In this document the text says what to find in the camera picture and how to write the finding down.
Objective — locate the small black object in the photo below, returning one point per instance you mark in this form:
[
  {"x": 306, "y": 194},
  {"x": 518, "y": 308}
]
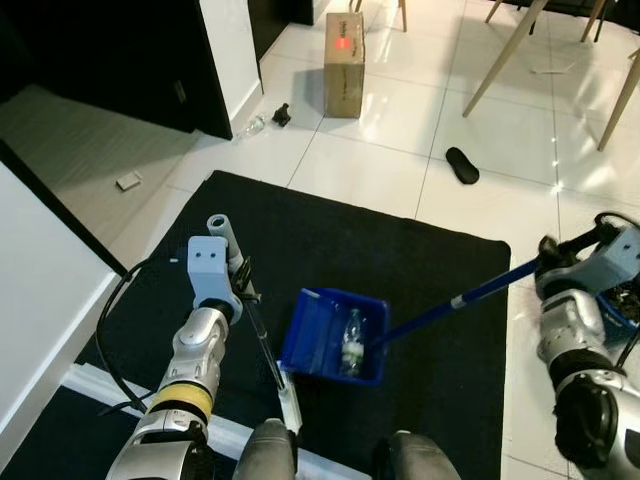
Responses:
[{"x": 282, "y": 115}]

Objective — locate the small white flat object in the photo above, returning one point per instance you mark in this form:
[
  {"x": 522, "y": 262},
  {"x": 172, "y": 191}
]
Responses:
[{"x": 128, "y": 181}]

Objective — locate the blue round bin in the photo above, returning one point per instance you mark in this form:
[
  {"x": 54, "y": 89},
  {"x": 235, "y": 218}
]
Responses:
[{"x": 622, "y": 318}]

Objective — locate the brown cardboard box red mark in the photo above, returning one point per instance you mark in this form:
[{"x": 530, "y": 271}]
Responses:
[{"x": 344, "y": 75}]

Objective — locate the black door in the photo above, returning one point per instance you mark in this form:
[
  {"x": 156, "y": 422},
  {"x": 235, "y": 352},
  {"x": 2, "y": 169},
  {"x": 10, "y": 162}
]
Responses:
[{"x": 110, "y": 60}]

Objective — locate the wooden table leg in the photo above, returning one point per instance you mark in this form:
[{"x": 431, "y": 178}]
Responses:
[
  {"x": 505, "y": 55},
  {"x": 622, "y": 100}
]

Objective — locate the black floor mat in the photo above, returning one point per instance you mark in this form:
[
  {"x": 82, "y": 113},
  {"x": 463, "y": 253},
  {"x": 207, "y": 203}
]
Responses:
[{"x": 400, "y": 260}]

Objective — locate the grey robot leg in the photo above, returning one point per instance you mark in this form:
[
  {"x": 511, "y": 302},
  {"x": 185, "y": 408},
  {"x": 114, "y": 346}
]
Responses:
[
  {"x": 268, "y": 450},
  {"x": 415, "y": 458}
]

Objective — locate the wooden chair legs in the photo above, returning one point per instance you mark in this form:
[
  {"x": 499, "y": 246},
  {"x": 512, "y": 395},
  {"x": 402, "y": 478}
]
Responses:
[{"x": 403, "y": 15}]

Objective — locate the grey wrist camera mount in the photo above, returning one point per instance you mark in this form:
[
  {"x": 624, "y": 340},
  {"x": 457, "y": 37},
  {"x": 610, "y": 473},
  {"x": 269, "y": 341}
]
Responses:
[
  {"x": 612, "y": 262},
  {"x": 212, "y": 268}
]

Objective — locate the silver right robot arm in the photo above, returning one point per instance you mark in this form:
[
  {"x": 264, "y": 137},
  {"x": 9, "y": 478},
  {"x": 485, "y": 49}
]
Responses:
[{"x": 570, "y": 330}]

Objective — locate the grey robot left leg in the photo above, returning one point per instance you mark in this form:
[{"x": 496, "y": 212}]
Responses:
[{"x": 268, "y": 450}]

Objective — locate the black slipper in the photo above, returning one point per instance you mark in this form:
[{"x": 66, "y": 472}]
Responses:
[{"x": 462, "y": 166}]

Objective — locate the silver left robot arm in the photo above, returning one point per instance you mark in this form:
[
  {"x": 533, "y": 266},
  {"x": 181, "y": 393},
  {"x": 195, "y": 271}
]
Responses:
[{"x": 195, "y": 350}]

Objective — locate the clear plastic bottle white label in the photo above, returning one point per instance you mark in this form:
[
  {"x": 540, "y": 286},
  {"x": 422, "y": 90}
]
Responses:
[{"x": 353, "y": 345}]

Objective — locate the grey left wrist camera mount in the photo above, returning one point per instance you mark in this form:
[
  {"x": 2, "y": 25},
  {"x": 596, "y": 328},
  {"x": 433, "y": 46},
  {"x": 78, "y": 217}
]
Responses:
[{"x": 212, "y": 268}]

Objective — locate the black door frame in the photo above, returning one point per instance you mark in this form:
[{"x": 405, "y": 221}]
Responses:
[{"x": 60, "y": 205}]

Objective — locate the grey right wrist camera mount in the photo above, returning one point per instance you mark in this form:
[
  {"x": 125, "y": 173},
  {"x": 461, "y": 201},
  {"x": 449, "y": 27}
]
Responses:
[{"x": 612, "y": 262}]

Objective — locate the small clear plastic bottle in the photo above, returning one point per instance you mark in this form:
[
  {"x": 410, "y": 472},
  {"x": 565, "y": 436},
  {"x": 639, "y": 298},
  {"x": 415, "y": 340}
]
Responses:
[{"x": 250, "y": 127}]

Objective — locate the grey robot right leg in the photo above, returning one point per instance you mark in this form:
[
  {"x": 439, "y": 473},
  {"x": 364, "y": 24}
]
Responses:
[{"x": 415, "y": 458}]

